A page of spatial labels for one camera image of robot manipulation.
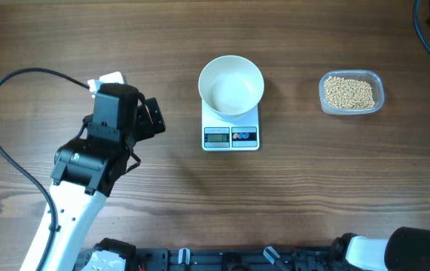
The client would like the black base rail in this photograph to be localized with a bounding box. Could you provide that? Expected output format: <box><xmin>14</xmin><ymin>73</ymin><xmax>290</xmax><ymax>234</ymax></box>
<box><xmin>75</xmin><ymin>246</ymin><xmax>343</xmax><ymax>271</ymax></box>

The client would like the pile of soybeans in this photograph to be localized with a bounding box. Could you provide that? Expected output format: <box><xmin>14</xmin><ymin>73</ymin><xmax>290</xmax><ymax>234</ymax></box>
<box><xmin>324</xmin><ymin>76</ymin><xmax>375</xmax><ymax>109</ymax></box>

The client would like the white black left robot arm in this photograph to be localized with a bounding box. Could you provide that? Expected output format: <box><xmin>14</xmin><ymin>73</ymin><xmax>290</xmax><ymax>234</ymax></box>
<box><xmin>21</xmin><ymin>83</ymin><xmax>166</xmax><ymax>270</ymax></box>

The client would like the clear plastic bean container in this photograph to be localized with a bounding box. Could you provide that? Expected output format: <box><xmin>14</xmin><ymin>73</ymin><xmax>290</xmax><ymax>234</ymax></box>
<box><xmin>319</xmin><ymin>70</ymin><xmax>385</xmax><ymax>115</ymax></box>

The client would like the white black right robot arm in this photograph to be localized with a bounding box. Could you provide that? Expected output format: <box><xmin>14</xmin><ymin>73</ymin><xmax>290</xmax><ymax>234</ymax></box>
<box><xmin>325</xmin><ymin>1</ymin><xmax>430</xmax><ymax>270</ymax></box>

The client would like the white bowl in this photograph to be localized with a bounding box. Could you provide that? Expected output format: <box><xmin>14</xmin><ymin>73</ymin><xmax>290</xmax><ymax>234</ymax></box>
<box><xmin>198</xmin><ymin>55</ymin><xmax>265</xmax><ymax>119</ymax></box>

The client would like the white digital kitchen scale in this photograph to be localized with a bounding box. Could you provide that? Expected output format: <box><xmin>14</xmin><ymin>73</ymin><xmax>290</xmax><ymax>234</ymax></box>
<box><xmin>201</xmin><ymin>102</ymin><xmax>261</xmax><ymax>151</ymax></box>

